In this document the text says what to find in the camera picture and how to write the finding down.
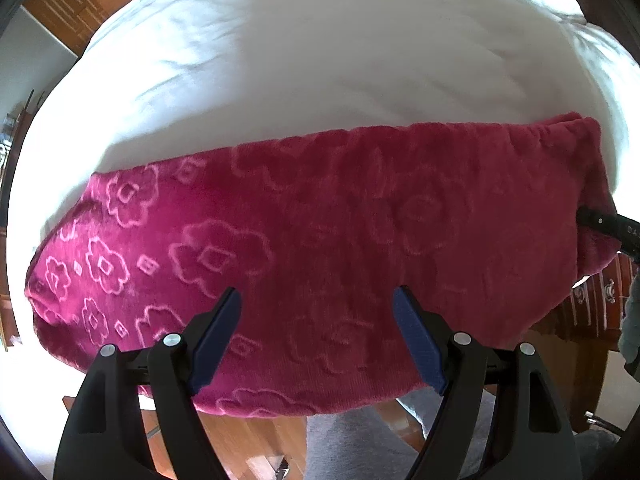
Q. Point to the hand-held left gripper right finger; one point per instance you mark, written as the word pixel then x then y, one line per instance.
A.
pixel 420 340

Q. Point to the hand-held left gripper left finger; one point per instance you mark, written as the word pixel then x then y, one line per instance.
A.
pixel 215 340

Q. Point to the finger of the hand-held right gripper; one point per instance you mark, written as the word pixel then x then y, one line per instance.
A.
pixel 597 217

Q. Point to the magenta fleece flower-pattern pants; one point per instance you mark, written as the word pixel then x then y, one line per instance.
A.
pixel 325 240

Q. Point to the carved wooden furniture panel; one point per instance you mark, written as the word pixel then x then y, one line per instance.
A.
pixel 595 305

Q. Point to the person's grey trousers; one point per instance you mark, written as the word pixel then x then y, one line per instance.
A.
pixel 360 440

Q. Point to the wooden sideboard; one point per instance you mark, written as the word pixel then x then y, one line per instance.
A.
pixel 12 125

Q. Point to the white bed quilt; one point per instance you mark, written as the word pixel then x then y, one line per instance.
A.
pixel 310 55

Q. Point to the brown wooden wardrobe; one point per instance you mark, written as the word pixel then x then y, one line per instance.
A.
pixel 65 5

